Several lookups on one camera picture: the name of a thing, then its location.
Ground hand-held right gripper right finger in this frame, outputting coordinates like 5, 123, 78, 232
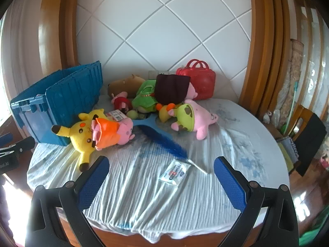
214, 156, 300, 247

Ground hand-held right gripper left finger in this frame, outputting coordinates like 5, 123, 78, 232
25, 156, 111, 247

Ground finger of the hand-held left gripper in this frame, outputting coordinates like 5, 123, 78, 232
0, 132, 13, 147
0, 136, 35, 158

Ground yellow mouse plush toy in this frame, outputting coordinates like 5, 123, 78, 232
51, 109, 107, 172

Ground pink pig plush orange dress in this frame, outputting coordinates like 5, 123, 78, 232
91, 117, 136, 151

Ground small white printed packet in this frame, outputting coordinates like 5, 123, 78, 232
158, 160, 191, 186

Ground blue plastic storage crate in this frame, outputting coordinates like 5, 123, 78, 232
10, 61, 104, 147

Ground dark blue feather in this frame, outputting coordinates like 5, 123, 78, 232
144, 130, 209, 174

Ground spiral notebook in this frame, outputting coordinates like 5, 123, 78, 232
276, 136, 300, 165

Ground small white red-label box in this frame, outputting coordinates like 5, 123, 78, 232
107, 110, 129, 121

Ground pink starfish plush green shorts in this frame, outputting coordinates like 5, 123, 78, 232
171, 99, 219, 140

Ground blue plastic boomerang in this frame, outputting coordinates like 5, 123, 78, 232
134, 114, 171, 139

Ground small pig plush red dress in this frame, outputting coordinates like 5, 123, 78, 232
111, 91, 133, 114

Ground white curtain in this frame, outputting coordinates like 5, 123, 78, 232
0, 0, 59, 108

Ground wooden chair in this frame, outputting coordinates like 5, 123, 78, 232
278, 105, 329, 177

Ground yellow plush with orange pompoms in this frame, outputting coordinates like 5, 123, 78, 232
157, 103, 178, 122

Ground green broom stick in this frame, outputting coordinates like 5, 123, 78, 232
285, 81, 300, 134

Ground red toy suitcase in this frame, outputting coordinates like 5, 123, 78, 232
176, 59, 216, 100

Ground brown capybara plush toy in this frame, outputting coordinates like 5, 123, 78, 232
107, 74, 146, 99

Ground plush doll green dress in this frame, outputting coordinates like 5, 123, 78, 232
132, 74, 198, 114

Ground wooden headboard pillar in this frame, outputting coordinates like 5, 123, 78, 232
38, 0, 83, 75
238, 0, 293, 114

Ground beige patterned cloth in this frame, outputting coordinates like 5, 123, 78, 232
276, 38, 305, 134

